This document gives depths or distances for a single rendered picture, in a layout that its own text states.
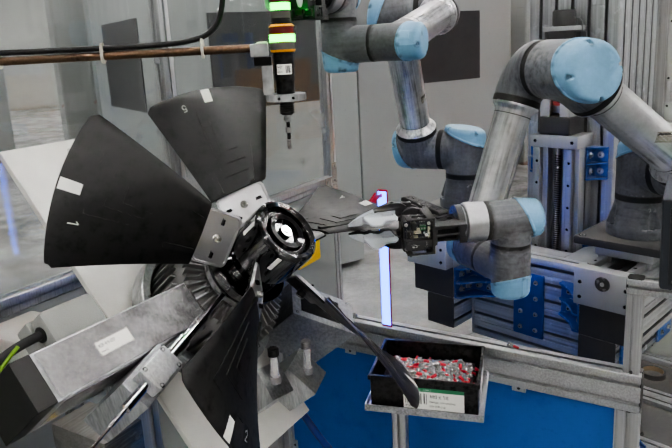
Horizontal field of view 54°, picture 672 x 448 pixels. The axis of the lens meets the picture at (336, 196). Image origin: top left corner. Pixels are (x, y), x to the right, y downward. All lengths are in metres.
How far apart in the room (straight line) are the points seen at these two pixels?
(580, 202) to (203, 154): 1.05
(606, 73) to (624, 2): 0.59
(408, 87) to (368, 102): 3.23
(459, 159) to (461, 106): 3.77
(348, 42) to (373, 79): 3.70
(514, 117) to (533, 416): 0.65
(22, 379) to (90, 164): 0.30
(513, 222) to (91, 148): 0.74
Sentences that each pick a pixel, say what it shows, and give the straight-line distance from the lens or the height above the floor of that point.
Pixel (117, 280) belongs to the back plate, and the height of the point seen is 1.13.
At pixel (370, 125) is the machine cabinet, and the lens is 5.06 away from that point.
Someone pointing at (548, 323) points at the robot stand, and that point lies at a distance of 1.84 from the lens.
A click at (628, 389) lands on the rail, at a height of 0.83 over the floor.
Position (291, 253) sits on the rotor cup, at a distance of 1.05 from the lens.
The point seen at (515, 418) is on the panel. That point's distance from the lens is 1.57.
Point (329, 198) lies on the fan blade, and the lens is 1.37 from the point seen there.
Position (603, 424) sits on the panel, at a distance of 1.52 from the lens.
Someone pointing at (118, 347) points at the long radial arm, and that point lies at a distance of 1.02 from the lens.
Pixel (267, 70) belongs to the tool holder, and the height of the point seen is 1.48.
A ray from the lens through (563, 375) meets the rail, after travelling 1.47.
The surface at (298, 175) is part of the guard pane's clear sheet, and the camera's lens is 2.47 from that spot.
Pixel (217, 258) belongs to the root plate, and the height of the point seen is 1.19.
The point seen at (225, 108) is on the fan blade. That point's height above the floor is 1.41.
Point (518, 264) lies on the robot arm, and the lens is 1.28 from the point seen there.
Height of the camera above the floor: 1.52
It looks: 13 degrees down
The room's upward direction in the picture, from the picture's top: 3 degrees counter-clockwise
